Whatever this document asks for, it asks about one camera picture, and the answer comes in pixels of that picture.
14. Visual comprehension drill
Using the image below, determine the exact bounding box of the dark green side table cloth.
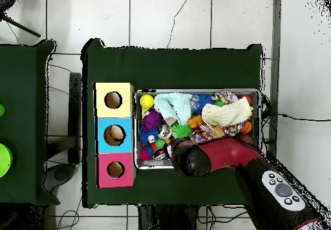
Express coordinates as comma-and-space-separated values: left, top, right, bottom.
0, 39, 61, 206

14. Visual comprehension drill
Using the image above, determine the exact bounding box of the black floor cable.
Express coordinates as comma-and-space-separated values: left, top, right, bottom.
261, 112, 331, 122

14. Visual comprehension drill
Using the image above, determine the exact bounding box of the cream yellow cloth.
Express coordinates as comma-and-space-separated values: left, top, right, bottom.
201, 96, 254, 128

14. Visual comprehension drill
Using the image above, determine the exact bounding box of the yellow smooth ball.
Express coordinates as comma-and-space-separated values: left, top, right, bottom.
139, 94, 155, 110

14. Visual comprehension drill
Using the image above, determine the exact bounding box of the mint green cloth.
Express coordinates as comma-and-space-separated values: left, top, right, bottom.
154, 92, 194, 126

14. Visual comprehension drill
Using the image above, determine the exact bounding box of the purple spiky ball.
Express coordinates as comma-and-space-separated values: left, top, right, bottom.
141, 108, 164, 131

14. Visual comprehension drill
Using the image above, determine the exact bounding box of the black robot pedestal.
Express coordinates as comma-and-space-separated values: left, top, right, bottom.
138, 204, 200, 230

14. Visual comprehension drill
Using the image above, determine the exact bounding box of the small orange basketball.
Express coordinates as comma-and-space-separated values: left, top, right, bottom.
240, 120, 253, 134

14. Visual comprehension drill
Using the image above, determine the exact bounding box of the tan foam ball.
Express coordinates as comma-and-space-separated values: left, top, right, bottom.
211, 126, 226, 138

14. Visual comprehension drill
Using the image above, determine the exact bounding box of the wooden box with three holes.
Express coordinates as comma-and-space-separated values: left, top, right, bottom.
93, 81, 136, 189

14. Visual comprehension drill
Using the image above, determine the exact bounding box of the orange plastic block toy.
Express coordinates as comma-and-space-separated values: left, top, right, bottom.
187, 114, 203, 129

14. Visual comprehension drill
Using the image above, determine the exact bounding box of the large bright green cup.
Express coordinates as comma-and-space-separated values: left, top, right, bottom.
0, 143, 13, 178

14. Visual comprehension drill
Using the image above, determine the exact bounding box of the green stringy koosh ball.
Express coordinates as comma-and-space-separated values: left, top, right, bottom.
171, 123, 193, 139

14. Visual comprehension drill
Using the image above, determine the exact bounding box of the black tripod leg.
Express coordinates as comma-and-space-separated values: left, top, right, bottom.
0, 12, 41, 38

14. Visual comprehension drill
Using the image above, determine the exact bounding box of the shallow metal mesh bin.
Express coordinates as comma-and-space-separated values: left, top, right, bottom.
134, 89, 262, 170

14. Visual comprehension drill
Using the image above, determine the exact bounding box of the blue stringy koosh ball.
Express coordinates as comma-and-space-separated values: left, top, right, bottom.
192, 93, 215, 113

